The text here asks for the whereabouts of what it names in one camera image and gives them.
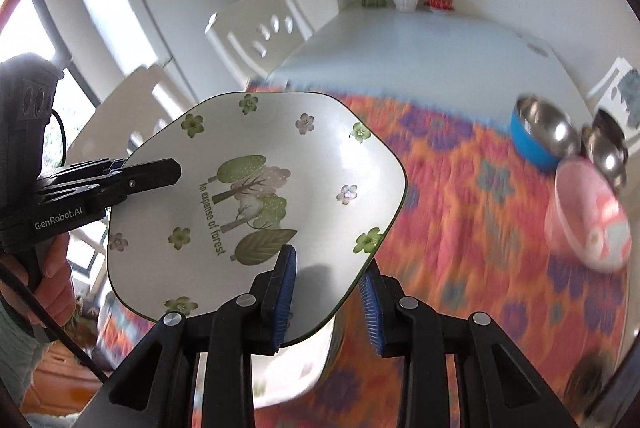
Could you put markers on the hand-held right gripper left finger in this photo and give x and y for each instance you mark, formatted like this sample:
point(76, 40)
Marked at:
point(284, 293)

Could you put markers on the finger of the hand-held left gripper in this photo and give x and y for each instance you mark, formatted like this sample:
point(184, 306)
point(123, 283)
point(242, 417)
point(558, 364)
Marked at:
point(150, 177)

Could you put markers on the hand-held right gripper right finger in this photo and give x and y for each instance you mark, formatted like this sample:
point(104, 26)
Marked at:
point(371, 314)

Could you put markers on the white floral plate green rim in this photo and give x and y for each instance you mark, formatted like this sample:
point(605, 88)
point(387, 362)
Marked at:
point(310, 168)

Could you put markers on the pink white ceramic bowl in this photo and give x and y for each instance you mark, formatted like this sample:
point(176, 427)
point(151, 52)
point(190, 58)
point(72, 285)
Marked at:
point(575, 208)

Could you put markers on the blue steel-lined bowl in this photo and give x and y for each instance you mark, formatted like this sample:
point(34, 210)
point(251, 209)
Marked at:
point(530, 143)

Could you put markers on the plain steel bowl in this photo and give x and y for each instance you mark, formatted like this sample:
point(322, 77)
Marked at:
point(607, 159)

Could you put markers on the person's left forearm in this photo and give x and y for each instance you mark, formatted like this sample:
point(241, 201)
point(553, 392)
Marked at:
point(14, 333)

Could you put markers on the person's left hand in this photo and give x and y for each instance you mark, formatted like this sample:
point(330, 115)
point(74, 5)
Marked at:
point(54, 270)

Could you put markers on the white chair with cutouts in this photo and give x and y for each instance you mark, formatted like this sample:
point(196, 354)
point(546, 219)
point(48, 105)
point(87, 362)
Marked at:
point(140, 101)
point(260, 33)
point(602, 81)

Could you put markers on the window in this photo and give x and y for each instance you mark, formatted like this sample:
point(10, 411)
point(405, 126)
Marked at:
point(30, 38)

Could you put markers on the orange floral tablecloth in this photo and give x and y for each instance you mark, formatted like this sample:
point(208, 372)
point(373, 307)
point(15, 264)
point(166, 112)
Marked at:
point(450, 218)

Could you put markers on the dark brown mug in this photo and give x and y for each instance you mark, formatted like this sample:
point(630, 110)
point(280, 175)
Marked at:
point(609, 118)

